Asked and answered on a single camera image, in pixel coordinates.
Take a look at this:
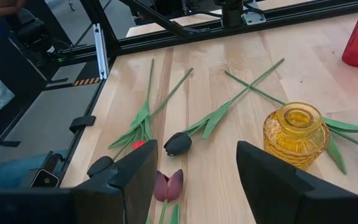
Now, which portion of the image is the silver aluminium bracket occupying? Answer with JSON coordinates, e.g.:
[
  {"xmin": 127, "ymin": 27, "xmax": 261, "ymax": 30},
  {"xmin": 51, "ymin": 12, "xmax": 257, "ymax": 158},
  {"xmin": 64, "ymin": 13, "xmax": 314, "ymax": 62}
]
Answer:
[{"xmin": 93, "ymin": 23, "xmax": 110, "ymax": 80}]

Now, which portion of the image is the black table-level camera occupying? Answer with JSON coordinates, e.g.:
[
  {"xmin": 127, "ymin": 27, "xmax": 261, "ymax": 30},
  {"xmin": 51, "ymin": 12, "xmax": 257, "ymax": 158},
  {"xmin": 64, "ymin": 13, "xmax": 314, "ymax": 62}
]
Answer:
[{"xmin": 29, "ymin": 167, "xmax": 60, "ymax": 189}]

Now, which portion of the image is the black table edge clamp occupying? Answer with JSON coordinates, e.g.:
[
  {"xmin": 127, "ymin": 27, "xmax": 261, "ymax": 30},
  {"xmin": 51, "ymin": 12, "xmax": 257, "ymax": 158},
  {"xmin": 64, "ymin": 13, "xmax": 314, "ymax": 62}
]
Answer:
[{"xmin": 69, "ymin": 114, "xmax": 96, "ymax": 134}]

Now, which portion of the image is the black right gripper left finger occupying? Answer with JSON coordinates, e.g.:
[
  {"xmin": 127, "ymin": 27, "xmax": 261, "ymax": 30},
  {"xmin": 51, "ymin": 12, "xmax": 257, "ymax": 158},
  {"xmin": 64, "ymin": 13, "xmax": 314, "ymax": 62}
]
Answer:
[{"xmin": 0, "ymin": 139, "xmax": 158, "ymax": 224}]

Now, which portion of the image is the yellow textured glass vase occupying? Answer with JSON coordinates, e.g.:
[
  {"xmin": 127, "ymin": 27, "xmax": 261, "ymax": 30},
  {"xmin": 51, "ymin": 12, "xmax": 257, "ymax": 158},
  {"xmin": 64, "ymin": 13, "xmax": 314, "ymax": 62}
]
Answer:
[{"xmin": 262, "ymin": 101, "xmax": 331, "ymax": 171}]

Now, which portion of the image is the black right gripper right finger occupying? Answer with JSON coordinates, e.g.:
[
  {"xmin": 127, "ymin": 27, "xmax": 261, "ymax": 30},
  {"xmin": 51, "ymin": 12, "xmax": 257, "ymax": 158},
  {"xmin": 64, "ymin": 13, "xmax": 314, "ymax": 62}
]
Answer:
[{"xmin": 236, "ymin": 140, "xmax": 358, "ymax": 224}]

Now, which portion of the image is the person's left leg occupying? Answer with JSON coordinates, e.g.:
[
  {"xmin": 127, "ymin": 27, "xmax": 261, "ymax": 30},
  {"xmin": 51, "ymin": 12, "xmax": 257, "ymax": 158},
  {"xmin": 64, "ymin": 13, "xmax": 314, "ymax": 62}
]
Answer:
[{"xmin": 0, "ymin": 149, "xmax": 71, "ymax": 189}]

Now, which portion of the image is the black artificial tulip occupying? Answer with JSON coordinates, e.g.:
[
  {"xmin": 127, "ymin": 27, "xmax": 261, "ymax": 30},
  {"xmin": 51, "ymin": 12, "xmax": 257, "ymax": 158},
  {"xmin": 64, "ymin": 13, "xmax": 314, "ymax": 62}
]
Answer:
[
  {"xmin": 86, "ymin": 67, "xmax": 195, "ymax": 178},
  {"xmin": 163, "ymin": 58, "xmax": 285, "ymax": 157}
]

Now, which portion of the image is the red artificial tulip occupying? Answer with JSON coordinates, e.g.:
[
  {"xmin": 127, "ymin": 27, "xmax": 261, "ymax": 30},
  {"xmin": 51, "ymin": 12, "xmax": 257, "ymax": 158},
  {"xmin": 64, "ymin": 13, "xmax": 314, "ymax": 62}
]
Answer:
[{"xmin": 129, "ymin": 58, "xmax": 155, "ymax": 151}]

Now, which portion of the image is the orange black hazard tape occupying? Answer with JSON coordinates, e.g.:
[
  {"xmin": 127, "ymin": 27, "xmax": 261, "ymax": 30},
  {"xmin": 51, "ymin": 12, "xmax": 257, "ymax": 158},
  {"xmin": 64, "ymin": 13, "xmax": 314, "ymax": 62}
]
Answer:
[{"xmin": 72, "ymin": 77, "xmax": 101, "ymax": 87}]

